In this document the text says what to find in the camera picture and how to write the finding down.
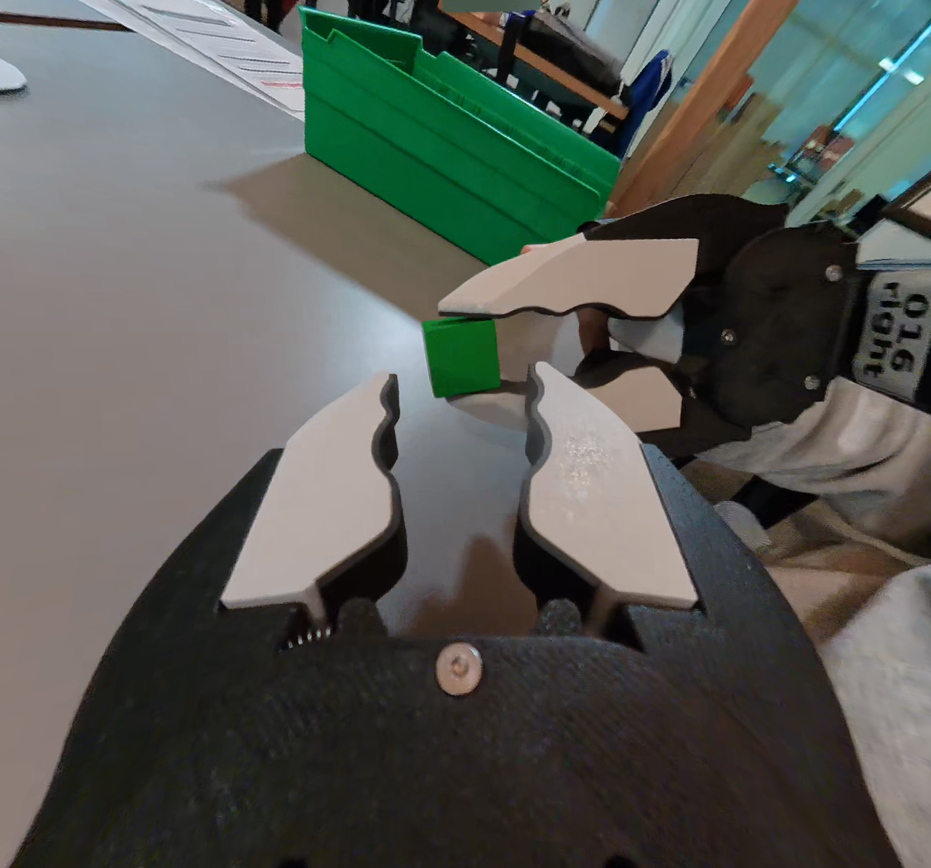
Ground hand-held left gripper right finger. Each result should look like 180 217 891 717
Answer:
513 361 701 636

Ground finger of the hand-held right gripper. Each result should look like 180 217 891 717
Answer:
438 234 701 320
447 365 692 436

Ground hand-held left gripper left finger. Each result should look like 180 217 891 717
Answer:
220 372 408 629

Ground green cube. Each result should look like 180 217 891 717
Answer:
422 317 503 398

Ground green storage bin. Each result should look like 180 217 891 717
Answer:
298 6 623 267

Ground person's right forearm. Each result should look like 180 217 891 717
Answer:
694 377 931 520

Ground person's right hand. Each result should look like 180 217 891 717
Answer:
577 309 612 370

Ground blue cloth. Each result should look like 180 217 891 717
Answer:
618 49 674 160

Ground wooden table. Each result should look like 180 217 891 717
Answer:
320 0 630 134

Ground black bag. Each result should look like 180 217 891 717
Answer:
520 10 626 94

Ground person's beige pants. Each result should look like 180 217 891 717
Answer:
684 461 931 643

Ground black office chair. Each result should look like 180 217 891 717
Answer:
411 0 510 76

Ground printed paper sheet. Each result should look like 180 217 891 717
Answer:
62 0 306 120

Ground wooden post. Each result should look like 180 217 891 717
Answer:
611 0 848 218

